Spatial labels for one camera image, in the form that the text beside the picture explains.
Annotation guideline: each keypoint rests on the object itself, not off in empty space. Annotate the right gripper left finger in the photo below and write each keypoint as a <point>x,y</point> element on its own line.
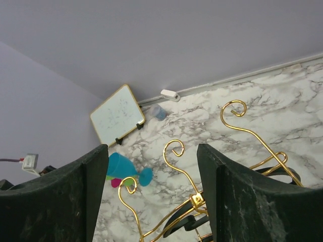
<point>61,205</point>

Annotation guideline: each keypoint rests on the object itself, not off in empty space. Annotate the white whiteboard eraser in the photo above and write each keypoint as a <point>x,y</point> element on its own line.
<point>170,95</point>

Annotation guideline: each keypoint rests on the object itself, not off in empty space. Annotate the magenta wine glass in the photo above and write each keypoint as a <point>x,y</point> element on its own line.
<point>115,182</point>

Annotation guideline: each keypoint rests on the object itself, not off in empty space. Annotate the blue wine glass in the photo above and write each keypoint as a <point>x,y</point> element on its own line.
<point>122,167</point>

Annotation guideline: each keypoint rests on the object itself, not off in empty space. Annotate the small whiteboard with wooden frame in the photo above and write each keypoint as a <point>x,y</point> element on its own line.
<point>117,116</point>

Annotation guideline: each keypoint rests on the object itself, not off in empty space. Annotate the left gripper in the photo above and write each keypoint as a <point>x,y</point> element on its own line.
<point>46,170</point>

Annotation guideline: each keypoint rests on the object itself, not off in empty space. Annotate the green wine glass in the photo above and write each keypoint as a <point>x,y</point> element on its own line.
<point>127,182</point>

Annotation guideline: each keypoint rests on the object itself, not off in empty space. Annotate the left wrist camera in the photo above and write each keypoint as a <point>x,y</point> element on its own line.
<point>29,164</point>

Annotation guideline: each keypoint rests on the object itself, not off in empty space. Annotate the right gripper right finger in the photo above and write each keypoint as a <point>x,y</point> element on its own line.
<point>244,205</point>

